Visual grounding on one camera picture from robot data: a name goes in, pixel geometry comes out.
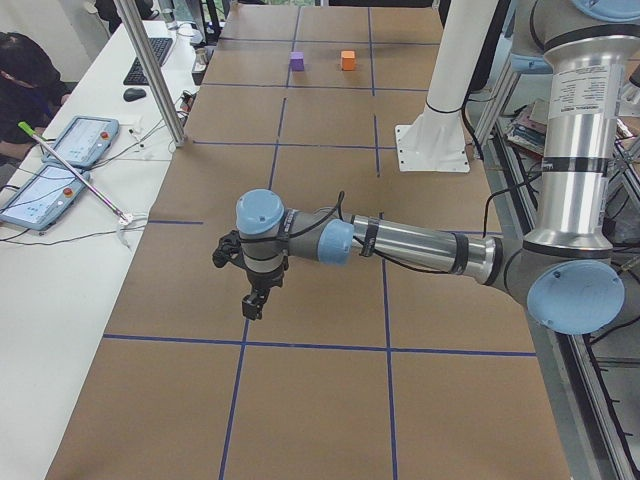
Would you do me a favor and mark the stack of books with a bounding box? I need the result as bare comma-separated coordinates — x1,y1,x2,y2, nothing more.
506,99,549,158

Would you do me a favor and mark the aluminium frame post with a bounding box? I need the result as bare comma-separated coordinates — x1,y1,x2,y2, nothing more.
114,0,186,148

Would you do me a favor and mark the purple foam block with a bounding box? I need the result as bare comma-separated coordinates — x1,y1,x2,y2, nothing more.
289,51,305,72

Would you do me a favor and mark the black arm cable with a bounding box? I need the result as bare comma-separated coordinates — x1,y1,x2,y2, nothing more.
279,190,536,274

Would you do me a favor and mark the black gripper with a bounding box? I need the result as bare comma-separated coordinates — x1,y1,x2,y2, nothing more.
212,230,288,320

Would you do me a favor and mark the lower teach pendant tablet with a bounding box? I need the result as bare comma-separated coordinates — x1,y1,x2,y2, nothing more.
1,164,86,231

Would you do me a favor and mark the person in black clothes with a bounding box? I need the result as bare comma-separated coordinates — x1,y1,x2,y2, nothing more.
1,32,70,145

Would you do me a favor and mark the teach pendant tablet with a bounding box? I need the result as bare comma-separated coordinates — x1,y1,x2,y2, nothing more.
1,164,86,231
51,116,120,170

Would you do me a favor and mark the black keyboard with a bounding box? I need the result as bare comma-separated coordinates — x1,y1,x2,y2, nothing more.
122,37,175,86

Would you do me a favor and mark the metal cup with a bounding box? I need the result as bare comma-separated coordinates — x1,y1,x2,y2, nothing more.
193,47,208,72

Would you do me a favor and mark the black computer mouse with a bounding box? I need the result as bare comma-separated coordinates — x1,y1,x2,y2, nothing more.
122,87,147,103

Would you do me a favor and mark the metal rod green tip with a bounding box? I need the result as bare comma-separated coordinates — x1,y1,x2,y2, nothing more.
18,121,134,226

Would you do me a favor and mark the white camera mast base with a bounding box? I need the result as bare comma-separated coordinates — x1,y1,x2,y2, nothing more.
395,0,502,173

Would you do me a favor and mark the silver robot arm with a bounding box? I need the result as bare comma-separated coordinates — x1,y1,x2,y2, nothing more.
212,1,639,335

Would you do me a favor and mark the upper teach pendant tablet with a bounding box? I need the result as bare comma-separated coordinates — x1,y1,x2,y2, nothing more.
51,116,120,170

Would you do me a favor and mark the orange foam block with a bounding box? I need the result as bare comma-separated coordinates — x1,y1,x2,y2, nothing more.
340,50,356,71

